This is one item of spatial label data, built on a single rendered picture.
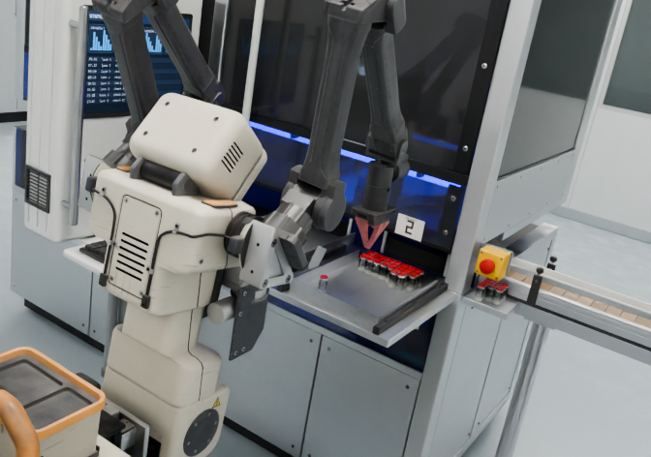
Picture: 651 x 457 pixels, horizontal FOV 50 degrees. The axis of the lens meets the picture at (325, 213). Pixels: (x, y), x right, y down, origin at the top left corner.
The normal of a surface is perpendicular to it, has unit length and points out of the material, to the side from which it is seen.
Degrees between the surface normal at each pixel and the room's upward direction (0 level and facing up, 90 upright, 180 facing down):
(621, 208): 90
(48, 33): 90
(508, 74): 90
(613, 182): 90
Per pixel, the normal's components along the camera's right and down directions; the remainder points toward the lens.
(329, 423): -0.55, 0.18
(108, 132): 0.81, 0.30
